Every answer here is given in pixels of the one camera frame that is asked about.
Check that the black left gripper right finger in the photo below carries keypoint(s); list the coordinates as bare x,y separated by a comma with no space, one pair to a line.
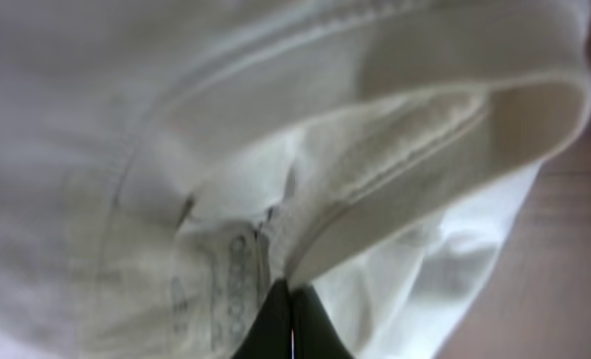
313,333

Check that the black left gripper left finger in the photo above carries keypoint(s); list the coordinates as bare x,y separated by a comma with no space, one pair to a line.
270,334

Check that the white t-shirt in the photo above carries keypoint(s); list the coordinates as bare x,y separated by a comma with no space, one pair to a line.
164,163

